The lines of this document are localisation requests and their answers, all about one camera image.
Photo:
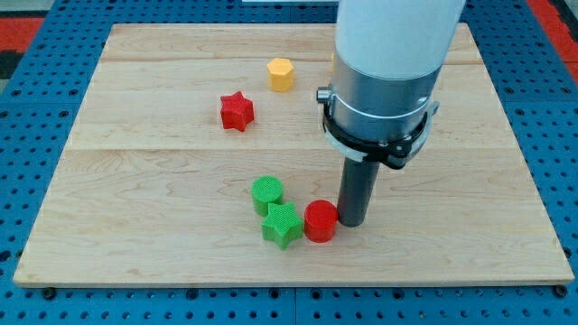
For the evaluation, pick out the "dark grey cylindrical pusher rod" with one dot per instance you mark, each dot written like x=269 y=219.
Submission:
x=356 y=186

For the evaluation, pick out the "red star block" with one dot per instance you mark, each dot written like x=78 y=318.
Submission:
x=236 y=111

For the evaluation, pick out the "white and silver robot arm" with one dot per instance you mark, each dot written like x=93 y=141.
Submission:
x=377 y=108

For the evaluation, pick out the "green star block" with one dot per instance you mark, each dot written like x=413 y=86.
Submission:
x=282 y=224

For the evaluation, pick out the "red cylinder block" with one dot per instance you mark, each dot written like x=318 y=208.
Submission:
x=320 y=218

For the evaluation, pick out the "green cylinder block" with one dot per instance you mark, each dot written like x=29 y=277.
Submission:
x=265 y=190

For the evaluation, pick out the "yellow hexagon block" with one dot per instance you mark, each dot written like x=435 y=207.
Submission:
x=281 y=74

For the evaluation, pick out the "light wooden board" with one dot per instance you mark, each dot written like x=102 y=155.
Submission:
x=152 y=191

